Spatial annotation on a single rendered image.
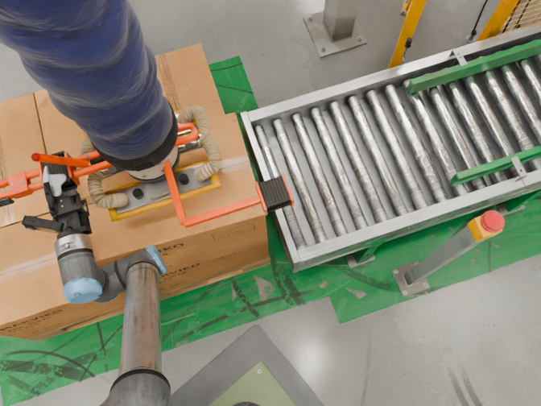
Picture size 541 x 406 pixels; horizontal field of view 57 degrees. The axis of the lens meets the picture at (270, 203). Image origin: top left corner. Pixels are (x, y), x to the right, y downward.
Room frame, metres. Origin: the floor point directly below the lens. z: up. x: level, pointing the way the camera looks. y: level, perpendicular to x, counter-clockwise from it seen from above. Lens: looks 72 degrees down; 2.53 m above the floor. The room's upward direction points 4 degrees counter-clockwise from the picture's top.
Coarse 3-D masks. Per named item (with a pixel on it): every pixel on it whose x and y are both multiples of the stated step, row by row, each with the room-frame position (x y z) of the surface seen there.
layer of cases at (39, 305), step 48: (192, 48) 1.45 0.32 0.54; (48, 96) 1.24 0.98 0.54; (192, 96) 1.19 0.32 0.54; (0, 144) 1.01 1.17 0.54; (48, 144) 1.00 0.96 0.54; (0, 192) 0.79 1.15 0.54; (0, 240) 0.57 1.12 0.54; (48, 240) 0.56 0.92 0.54; (0, 288) 0.37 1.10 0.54; (48, 288) 0.36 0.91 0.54
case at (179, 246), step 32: (224, 128) 0.82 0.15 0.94; (192, 160) 0.70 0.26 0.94; (224, 160) 0.69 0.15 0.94; (224, 192) 0.58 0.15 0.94; (256, 192) 0.57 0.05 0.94; (96, 224) 0.49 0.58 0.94; (128, 224) 0.48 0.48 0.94; (160, 224) 0.48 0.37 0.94; (224, 224) 0.46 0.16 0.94; (256, 224) 0.48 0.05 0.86; (96, 256) 0.38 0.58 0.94; (192, 256) 0.43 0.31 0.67
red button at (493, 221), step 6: (492, 210) 0.43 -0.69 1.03; (486, 216) 0.41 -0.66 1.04; (492, 216) 0.41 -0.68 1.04; (498, 216) 0.41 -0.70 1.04; (486, 222) 0.39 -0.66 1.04; (492, 222) 0.39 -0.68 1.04; (498, 222) 0.39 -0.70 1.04; (504, 222) 0.39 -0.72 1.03; (486, 228) 0.37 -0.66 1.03; (492, 228) 0.37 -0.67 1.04; (498, 228) 0.37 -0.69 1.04
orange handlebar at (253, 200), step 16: (192, 128) 0.67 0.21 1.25; (176, 144) 0.62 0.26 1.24; (16, 176) 0.55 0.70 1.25; (32, 176) 0.55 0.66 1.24; (80, 176) 0.54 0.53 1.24; (16, 192) 0.50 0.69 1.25; (32, 192) 0.51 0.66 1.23; (176, 192) 0.47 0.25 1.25; (176, 208) 0.43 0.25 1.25; (224, 208) 0.42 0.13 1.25; (240, 208) 0.42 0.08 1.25; (192, 224) 0.38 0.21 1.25
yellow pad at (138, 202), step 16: (208, 160) 0.61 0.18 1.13; (176, 176) 0.57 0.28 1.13; (192, 176) 0.56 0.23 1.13; (112, 192) 0.53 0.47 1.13; (128, 192) 0.53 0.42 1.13; (144, 192) 0.52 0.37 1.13; (192, 192) 0.52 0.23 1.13; (112, 208) 0.48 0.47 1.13; (128, 208) 0.48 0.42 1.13; (144, 208) 0.47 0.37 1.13
